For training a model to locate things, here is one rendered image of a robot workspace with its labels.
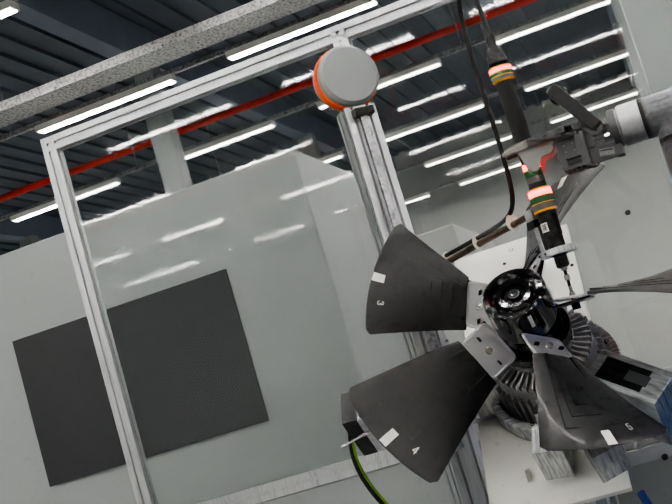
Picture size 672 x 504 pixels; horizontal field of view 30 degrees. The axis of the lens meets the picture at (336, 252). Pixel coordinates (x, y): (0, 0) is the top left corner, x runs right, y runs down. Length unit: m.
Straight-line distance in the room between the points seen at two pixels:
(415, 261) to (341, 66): 0.74
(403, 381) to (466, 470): 0.71
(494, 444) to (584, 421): 0.38
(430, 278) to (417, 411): 0.30
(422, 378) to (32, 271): 2.70
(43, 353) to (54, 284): 0.25
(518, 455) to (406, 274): 0.41
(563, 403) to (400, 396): 0.31
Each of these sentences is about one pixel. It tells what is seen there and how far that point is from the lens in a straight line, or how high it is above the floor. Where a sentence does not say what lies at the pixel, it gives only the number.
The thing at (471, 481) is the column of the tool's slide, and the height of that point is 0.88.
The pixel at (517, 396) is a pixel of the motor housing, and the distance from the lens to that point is 2.38.
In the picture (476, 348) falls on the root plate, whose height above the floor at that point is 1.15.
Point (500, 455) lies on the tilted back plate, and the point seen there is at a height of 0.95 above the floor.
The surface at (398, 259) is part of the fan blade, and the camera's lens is 2.48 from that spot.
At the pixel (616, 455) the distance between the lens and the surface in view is 2.29.
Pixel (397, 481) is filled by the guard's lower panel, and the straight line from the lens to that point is 3.12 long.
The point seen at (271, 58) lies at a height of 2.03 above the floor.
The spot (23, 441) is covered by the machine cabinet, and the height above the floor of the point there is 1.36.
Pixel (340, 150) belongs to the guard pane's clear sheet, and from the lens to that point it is 3.18.
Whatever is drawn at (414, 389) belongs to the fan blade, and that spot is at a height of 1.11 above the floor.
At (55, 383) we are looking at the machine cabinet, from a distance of 4.70.
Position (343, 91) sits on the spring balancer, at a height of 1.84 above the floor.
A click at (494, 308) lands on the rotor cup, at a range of 2.28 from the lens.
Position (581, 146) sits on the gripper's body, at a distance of 2.30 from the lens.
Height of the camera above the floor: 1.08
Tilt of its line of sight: 8 degrees up
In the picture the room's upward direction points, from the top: 17 degrees counter-clockwise
